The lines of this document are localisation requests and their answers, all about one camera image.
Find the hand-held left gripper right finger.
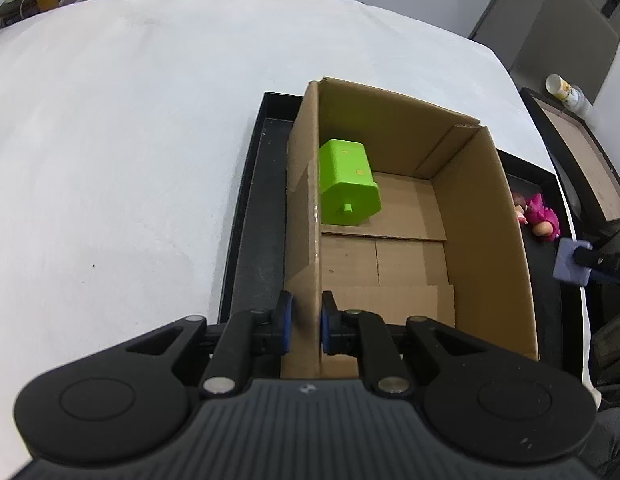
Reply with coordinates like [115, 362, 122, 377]
[321, 290, 489, 396]

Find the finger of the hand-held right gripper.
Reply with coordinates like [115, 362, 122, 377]
[572, 247, 620, 285]

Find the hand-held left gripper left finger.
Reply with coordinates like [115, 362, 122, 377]
[124, 290, 295, 397]

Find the purple plastic toy box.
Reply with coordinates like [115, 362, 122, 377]
[552, 238, 593, 286]

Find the pink doll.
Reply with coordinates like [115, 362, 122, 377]
[512, 191, 562, 242]

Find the black shallow tray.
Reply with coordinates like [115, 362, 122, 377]
[218, 91, 588, 382]

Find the brown cardboard box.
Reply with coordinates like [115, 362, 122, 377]
[281, 76, 540, 380]

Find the dark cloth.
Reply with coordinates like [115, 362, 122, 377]
[591, 316, 620, 393]

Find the black tray with brown inside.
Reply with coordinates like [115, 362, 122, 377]
[520, 87, 620, 241]

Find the green plastic toy box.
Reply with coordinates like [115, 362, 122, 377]
[318, 138, 382, 226]

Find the white bottle with yellow label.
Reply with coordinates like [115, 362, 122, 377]
[546, 74, 594, 116]

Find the person's grey trouser leg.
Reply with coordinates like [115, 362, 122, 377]
[580, 405, 620, 480]

